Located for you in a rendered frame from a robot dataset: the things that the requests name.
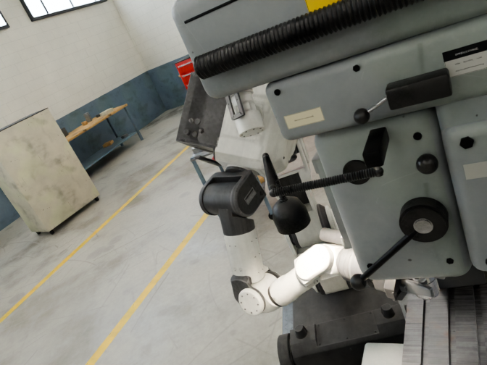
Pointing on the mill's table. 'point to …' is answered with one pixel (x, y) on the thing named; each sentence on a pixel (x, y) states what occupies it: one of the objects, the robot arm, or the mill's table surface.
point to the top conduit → (293, 34)
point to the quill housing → (395, 196)
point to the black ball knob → (427, 164)
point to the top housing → (210, 19)
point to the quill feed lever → (434, 221)
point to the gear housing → (380, 80)
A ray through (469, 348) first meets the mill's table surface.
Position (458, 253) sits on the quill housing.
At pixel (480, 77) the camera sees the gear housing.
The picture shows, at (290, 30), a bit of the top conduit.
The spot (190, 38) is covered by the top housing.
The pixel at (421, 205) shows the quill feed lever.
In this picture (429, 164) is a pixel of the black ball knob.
